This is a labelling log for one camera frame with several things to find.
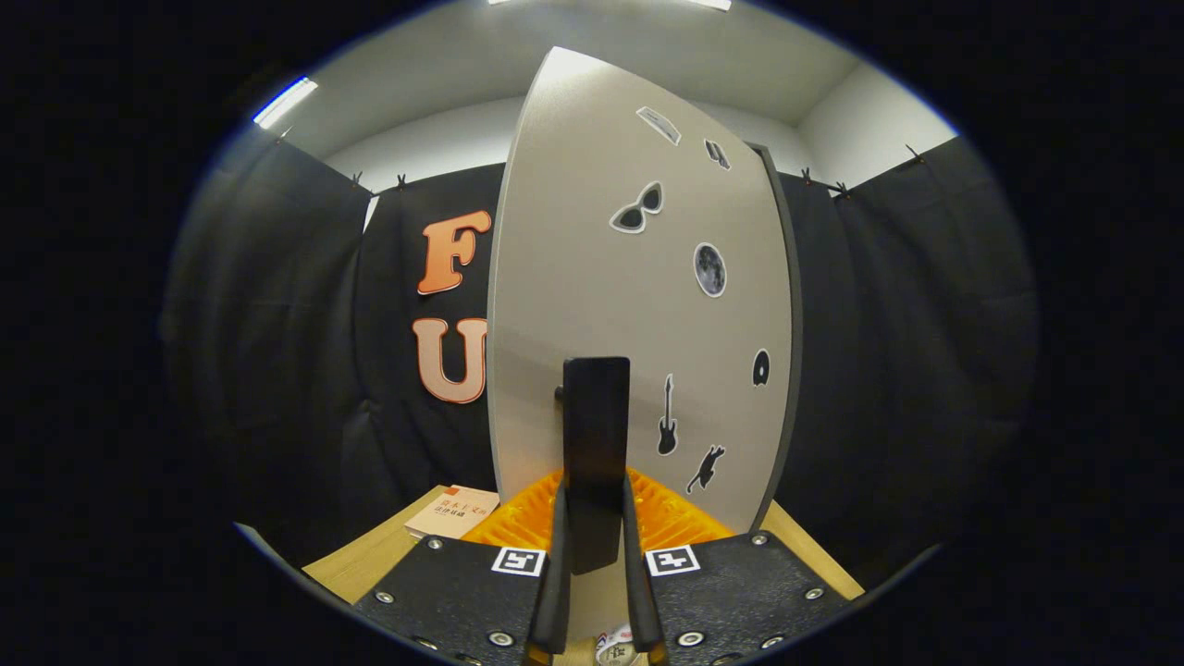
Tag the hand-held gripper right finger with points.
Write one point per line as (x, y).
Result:
(636, 592)

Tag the white canvas shoe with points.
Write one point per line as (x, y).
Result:
(617, 647)

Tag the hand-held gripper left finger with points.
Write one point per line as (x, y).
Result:
(561, 592)

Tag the light grey shoe cabinet door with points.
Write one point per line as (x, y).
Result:
(555, 277)

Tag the black backdrop cloth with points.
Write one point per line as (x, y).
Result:
(879, 370)

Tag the narrow ceiling light panel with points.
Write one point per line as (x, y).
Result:
(285, 102)

